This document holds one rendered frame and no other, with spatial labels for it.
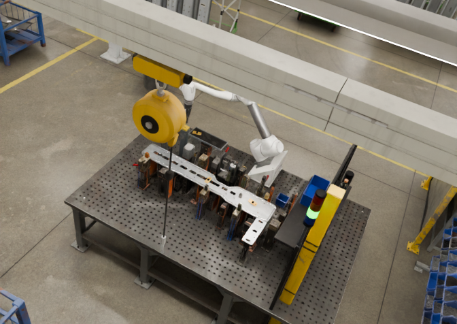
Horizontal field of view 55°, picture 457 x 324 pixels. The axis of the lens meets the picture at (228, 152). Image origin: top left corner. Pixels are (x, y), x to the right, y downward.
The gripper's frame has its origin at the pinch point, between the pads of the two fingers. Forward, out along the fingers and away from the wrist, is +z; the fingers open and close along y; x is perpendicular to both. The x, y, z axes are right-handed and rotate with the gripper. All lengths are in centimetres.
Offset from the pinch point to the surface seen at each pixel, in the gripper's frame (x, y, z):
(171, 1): -243, -324, 58
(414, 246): 258, -110, 118
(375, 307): 240, -10, 125
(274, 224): 124, 48, 19
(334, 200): 161, 86, -71
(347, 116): 159, 208, -208
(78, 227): -45, 106, 92
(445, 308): 273, 25, 37
